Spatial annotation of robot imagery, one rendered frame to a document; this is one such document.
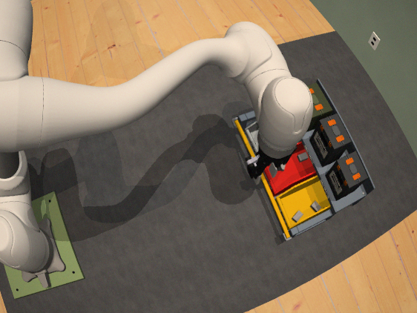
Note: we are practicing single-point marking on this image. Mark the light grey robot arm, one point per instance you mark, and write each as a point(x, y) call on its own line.
point(36, 112)

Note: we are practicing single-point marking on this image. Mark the red open bin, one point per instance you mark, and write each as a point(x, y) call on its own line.
point(294, 170)

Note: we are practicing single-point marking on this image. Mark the yellow retaining rail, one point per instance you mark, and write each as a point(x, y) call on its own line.
point(263, 181)

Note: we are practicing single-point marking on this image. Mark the grey open bin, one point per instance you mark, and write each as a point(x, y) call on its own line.
point(251, 135)

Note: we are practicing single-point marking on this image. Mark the grey metal bin rack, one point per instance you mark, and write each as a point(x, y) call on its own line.
point(336, 205)

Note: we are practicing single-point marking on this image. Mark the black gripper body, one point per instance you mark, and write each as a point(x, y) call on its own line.
point(267, 158)

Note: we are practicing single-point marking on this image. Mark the yellow bin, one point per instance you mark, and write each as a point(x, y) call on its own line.
point(301, 197)

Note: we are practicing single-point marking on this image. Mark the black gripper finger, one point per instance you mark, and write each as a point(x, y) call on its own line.
point(275, 167)
point(252, 163)

